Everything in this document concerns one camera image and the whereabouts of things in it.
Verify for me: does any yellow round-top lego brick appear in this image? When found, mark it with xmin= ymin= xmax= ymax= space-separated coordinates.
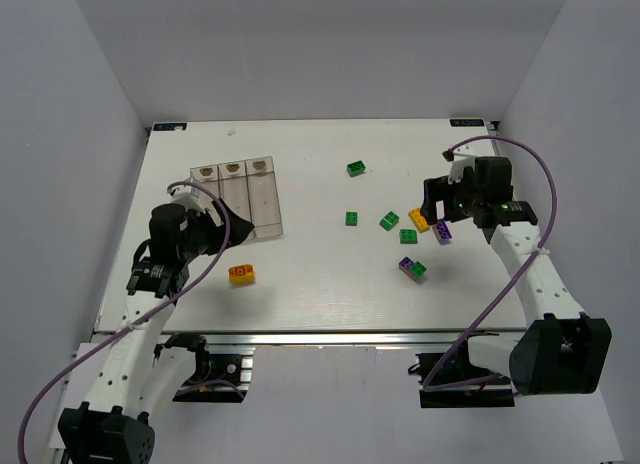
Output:
xmin=228 ymin=264 xmax=255 ymax=286

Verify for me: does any green lego joined brick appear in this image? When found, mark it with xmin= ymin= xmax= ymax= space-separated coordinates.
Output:
xmin=407 ymin=261 xmax=427 ymax=282

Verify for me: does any purple small lego brick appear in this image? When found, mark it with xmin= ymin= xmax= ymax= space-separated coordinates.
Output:
xmin=398 ymin=256 xmax=414 ymax=275

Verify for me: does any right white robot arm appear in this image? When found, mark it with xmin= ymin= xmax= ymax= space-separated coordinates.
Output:
xmin=421 ymin=157 xmax=612 ymax=396

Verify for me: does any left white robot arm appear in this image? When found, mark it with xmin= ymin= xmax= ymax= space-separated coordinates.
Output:
xmin=58 ymin=203 xmax=254 ymax=463

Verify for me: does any right clear plastic container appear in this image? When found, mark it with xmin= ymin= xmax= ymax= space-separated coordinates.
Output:
xmin=245 ymin=156 xmax=283 ymax=239

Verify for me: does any clear plastic container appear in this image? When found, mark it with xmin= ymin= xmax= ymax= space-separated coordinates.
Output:
xmin=217 ymin=161 xmax=252 ymax=222
xmin=245 ymin=156 xmax=283 ymax=239
xmin=189 ymin=163 xmax=256 ymax=245

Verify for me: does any purple long lego brick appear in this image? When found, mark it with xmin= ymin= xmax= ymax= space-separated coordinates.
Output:
xmin=431 ymin=220 xmax=452 ymax=245

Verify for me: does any middle clear plastic container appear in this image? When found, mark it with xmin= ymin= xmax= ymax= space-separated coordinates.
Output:
xmin=217 ymin=161 xmax=252 ymax=222

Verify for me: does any left clear plastic container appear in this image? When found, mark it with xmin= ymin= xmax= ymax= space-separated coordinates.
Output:
xmin=189 ymin=163 xmax=256 ymax=245

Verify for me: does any right blue corner label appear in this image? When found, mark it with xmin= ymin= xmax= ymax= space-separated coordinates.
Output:
xmin=449 ymin=118 xmax=485 ymax=127

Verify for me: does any blue corner label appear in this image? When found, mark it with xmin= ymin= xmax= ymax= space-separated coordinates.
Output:
xmin=449 ymin=118 xmax=485 ymax=127
xmin=152 ymin=122 xmax=187 ymax=132

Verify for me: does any left blue corner label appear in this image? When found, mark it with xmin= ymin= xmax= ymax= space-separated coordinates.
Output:
xmin=152 ymin=122 xmax=187 ymax=132

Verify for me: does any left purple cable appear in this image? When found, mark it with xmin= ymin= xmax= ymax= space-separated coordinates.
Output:
xmin=17 ymin=181 xmax=234 ymax=464

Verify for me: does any purple cable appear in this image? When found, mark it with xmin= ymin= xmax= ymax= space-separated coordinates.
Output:
xmin=422 ymin=135 xmax=559 ymax=393
xmin=17 ymin=181 xmax=234 ymax=464

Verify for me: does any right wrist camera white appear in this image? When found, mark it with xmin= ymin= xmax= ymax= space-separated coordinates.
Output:
xmin=443 ymin=145 xmax=477 ymax=184

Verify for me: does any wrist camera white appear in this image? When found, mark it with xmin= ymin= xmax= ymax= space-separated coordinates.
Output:
xmin=443 ymin=145 xmax=477 ymax=184
xmin=167 ymin=186 xmax=222 ymax=225

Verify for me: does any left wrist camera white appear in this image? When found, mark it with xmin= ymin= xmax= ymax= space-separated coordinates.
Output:
xmin=167 ymin=186 xmax=222 ymax=225

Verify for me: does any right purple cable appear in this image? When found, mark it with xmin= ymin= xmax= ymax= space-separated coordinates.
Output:
xmin=422 ymin=135 xmax=559 ymax=393

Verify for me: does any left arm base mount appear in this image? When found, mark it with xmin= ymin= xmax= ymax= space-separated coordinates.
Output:
xmin=154 ymin=333 xmax=247 ymax=403

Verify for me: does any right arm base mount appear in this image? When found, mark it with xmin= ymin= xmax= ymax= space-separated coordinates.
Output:
xmin=419 ymin=351 xmax=515 ymax=409

